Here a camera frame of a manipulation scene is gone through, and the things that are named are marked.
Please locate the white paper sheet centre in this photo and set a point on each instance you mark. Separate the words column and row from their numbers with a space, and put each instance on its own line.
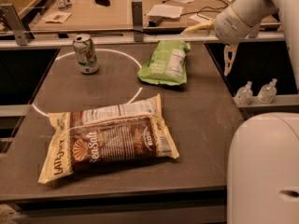
column 166, row 11

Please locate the clear sanitizer bottle left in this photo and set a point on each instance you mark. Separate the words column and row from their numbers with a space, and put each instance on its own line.
column 244, row 94

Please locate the clear sanitizer bottle right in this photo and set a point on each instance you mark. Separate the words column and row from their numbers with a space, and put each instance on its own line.
column 268, row 92

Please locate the white paper sheet right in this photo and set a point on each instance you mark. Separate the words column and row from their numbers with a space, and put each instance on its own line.
column 200, row 18

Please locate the black computer mouse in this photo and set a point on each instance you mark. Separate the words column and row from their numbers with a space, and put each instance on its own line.
column 105, row 3

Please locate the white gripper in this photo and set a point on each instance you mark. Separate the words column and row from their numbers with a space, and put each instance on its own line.
column 231, row 24

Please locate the green rice chip bag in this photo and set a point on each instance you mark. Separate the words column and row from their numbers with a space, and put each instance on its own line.
column 166, row 65

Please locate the metal bracket centre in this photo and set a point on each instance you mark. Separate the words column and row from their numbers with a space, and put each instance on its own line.
column 137, row 20

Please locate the green white soda can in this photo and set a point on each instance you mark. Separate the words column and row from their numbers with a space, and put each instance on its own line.
column 85, row 53

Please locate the metal bracket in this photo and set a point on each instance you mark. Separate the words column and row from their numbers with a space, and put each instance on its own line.
column 255, row 30
column 137, row 20
column 21, row 36

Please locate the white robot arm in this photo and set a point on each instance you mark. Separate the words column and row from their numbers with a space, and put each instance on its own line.
column 263, row 164

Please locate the clear sanitizer bottle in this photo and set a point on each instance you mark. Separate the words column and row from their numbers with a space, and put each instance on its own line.
column 244, row 94
column 268, row 92

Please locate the brown sea salt chip bag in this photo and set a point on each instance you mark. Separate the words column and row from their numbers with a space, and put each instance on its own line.
column 116, row 133

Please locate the metal bracket right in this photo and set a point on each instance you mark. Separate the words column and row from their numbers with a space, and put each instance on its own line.
column 255, row 30

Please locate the wooden background desk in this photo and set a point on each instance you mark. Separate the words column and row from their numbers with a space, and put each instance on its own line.
column 86, row 15

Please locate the small paper card left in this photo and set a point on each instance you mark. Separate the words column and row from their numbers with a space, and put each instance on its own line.
column 57, row 17

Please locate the metal bracket left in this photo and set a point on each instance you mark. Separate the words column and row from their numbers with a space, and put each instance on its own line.
column 21, row 36

